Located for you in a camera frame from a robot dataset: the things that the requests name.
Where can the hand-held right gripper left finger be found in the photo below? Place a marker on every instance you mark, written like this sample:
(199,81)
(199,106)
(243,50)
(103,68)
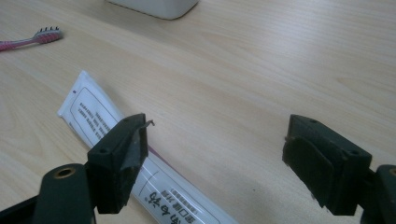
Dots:
(116,155)

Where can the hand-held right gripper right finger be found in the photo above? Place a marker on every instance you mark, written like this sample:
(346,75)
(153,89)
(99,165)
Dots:
(323,161)

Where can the white toothpaste tube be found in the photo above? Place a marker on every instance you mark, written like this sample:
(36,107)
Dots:
(90,105)

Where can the pink toothbrush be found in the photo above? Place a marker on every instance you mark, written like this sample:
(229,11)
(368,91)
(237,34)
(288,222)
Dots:
(46,36)

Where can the white rectangular container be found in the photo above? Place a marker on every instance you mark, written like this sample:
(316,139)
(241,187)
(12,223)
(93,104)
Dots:
(155,6)

